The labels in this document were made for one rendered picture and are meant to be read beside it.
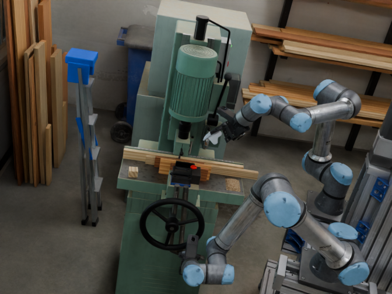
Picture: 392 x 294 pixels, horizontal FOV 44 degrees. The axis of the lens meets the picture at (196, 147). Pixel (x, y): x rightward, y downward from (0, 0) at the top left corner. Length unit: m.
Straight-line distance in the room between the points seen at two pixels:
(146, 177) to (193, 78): 0.53
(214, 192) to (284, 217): 0.67
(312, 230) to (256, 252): 1.67
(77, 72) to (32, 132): 0.79
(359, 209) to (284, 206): 0.63
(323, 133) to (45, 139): 2.04
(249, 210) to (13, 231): 1.90
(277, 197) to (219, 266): 0.40
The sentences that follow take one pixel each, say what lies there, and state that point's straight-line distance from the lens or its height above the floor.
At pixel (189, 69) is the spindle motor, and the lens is 2.07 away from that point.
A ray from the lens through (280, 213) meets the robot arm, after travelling 1.65.
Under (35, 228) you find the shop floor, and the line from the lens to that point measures 3.35.
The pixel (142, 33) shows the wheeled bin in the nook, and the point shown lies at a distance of 4.10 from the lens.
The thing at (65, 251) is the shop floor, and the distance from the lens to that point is 3.18.
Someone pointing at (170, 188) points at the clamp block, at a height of 0.95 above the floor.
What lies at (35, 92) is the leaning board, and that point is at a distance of 3.40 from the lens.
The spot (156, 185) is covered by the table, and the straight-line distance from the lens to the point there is 2.25.
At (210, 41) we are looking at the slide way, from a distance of 2.29.
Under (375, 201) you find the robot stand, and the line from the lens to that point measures 2.18.
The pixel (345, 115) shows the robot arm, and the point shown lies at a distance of 2.14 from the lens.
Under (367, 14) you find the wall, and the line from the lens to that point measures 4.72.
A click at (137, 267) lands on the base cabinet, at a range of 2.58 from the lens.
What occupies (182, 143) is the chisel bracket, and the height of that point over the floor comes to 1.07.
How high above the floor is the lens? 2.16
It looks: 29 degrees down
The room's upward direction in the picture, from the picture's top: 11 degrees clockwise
